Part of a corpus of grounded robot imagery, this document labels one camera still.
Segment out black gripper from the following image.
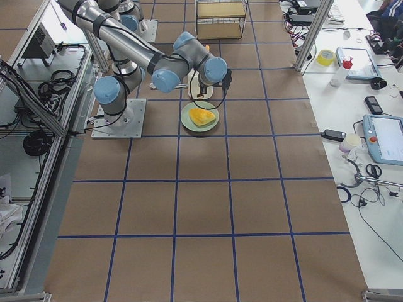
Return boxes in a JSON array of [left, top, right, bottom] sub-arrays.
[[199, 69, 232, 94]]

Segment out white toaster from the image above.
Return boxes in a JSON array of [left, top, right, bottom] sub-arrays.
[[187, 69, 213, 100]]

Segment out triangular bread on plate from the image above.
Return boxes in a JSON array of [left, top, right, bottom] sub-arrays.
[[188, 108, 216, 127]]

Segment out green plate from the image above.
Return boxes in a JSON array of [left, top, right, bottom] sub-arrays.
[[181, 101, 220, 132]]

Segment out yellow tape roll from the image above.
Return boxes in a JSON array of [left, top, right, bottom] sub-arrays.
[[316, 49, 335, 66]]

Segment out white bottle red cap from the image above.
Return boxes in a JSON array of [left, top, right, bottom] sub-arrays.
[[330, 60, 353, 87]]

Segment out black power brick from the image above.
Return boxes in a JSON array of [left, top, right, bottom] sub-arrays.
[[320, 129, 346, 142]]

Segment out white cup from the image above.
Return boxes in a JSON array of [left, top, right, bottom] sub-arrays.
[[339, 133, 361, 153]]

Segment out black phone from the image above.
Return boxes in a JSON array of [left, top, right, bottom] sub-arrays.
[[365, 96, 383, 115]]

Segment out blue tape roll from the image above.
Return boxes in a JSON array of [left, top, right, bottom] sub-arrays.
[[336, 186, 351, 204]]

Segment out teach pendant with red button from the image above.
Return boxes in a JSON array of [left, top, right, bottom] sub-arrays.
[[353, 114, 402, 166]]

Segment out black scissors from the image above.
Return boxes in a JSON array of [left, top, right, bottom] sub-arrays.
[[365, 164, 382, 179]]

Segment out grey control box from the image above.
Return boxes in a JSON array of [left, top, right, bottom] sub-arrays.
[[21, 23, 55, 67]]

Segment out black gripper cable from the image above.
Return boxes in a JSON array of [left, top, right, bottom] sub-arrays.
[[188, 70, 228, 110]]

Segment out wire shelf rack wooden boards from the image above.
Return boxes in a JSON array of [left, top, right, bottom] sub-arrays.
[[195, 0, 248, 40]]

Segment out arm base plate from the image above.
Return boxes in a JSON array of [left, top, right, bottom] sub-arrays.
[[91, 98, 147, 139], [138, 19, 158, 43]]

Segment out aluminium frame post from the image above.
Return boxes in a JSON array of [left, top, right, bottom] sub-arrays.
[[294, 0, 334, 71]]

